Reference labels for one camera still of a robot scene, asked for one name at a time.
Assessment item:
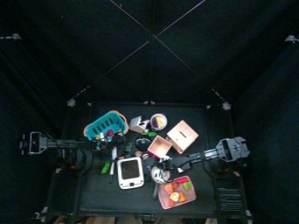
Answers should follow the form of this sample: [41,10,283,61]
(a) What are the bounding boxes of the pink wooden drawer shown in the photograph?
[145,135,173,160]

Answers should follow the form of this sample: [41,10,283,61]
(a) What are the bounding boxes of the white round toy kettle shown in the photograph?
[149,165,172,185]

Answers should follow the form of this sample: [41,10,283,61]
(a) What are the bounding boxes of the colourful small toys cluster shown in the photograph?
[93,129,117,143]

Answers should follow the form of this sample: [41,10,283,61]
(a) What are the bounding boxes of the black round toy pan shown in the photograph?
[134,136,153,153]

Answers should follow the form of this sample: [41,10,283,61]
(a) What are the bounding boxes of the red toy food piece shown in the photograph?
[173,177,190,186]

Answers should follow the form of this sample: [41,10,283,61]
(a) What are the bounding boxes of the teal basket with orange rim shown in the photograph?
[82,109,129,142]

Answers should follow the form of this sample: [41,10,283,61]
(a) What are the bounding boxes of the small white toy box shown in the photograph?
[128,115,152,134]

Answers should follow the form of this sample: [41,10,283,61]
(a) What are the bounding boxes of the orange toy carrot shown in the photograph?
[162,182,174,195]

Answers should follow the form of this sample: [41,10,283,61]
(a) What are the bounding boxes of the green toy vegetable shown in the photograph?
[141,130,158,138]

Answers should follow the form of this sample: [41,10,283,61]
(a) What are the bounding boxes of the green toy cucumber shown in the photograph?
[100,160,113,176]

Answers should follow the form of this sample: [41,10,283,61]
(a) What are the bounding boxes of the white toy tablet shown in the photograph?
[116,156,145,191]

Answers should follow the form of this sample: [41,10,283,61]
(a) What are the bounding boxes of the pink cutting board tray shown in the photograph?
[156,175,197,211]

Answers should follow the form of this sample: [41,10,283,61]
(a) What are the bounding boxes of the white bowl with purple food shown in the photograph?
[148,113,169,132]

